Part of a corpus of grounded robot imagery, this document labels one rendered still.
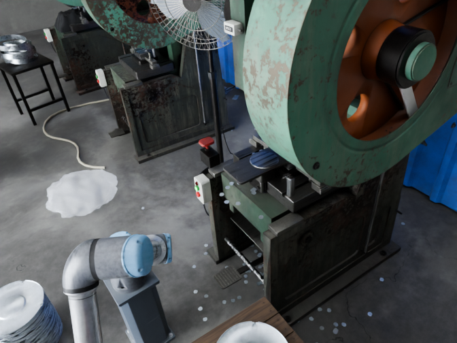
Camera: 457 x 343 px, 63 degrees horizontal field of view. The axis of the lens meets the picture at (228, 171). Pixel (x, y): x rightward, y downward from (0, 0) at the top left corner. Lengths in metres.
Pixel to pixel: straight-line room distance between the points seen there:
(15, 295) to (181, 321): 0.80
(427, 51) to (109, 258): 0.99
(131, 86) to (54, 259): 1.30
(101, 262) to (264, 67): 0.66
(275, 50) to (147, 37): 1.80
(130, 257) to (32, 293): 1.08
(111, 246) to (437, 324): 1.62
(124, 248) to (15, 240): 1.83
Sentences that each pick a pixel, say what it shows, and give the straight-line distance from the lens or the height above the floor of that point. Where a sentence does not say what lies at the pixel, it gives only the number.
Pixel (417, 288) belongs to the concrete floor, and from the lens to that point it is 2.26.
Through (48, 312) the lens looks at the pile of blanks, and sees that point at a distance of 2.07.
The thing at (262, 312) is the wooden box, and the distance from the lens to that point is 1.62.
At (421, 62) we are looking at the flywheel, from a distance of 1.11.
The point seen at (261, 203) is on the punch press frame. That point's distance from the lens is 1.60.
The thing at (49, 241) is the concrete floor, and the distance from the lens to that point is 2.70.
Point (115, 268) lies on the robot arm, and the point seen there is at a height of 0.94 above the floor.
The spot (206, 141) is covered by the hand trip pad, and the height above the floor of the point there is 0.76.
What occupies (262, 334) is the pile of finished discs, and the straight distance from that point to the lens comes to 1.56.
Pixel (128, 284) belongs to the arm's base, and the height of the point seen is 0.50.
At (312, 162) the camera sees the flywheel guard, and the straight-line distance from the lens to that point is 1.04.
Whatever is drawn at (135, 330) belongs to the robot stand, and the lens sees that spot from 1.83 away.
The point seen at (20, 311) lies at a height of 0.27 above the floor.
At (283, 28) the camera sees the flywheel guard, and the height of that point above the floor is 1.48.
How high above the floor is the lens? 1.72
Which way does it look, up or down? 37 degrees down
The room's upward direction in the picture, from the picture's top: 5 degrees counter-clockwise
